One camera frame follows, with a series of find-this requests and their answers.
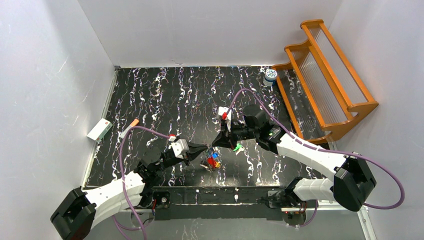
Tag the orange white marker tube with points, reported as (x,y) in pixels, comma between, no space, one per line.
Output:
(132,124)

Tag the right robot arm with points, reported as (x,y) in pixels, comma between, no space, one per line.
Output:
(347,180)

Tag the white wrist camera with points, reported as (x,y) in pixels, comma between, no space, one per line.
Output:
(178,145)
(224,113)

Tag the white cardboard box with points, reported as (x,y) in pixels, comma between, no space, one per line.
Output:
(99,130)

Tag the orange wooden rack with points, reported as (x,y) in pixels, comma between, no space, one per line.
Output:
(336,93)

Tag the aluminium rail frame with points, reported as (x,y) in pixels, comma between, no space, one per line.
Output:
(228,203)

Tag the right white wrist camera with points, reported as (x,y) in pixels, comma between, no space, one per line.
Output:
(224,113)

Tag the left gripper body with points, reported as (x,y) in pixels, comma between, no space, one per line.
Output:
(189,149)

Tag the green tagged loose key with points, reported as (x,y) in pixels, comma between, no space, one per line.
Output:
(238,149)

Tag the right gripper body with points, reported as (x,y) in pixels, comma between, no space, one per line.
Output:
(227,134)

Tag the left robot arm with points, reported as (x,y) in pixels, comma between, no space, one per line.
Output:
(81,210)

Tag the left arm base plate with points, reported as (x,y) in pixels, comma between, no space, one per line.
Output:
(156,200)

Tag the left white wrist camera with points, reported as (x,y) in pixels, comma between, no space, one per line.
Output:
(178,145)

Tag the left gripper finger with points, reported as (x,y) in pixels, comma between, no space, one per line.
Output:
(197,147)
(194,152)

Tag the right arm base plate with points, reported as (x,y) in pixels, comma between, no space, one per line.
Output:
(279,199)

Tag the small white blue jar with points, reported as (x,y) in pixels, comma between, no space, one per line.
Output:
(270,76)

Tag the keyring with coloured tags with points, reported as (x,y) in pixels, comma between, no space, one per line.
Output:
(211,161)

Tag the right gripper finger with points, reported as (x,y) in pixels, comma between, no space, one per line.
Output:
(223,139)
(234,137)

